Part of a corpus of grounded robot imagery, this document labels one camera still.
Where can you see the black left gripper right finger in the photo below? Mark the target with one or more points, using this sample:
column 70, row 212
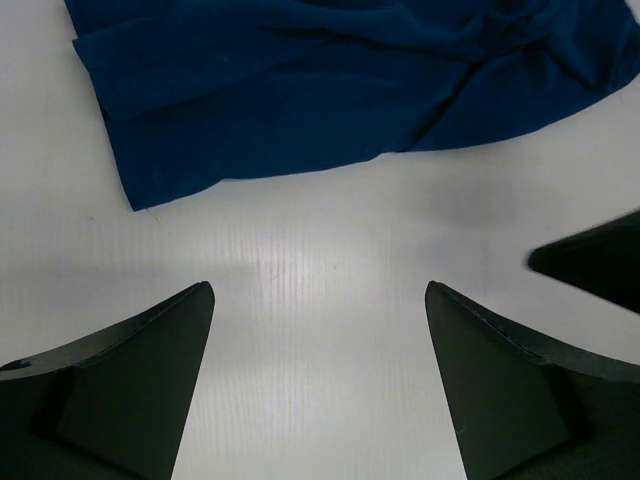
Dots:
column 527, row 406

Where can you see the blue printed t shirt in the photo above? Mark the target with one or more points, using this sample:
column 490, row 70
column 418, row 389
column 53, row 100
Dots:
column 196, row 92

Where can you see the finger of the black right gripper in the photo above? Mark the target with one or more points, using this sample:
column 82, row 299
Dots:
column 603, row 261

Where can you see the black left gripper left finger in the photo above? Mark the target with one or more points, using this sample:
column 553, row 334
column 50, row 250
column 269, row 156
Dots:
column 112, row 404

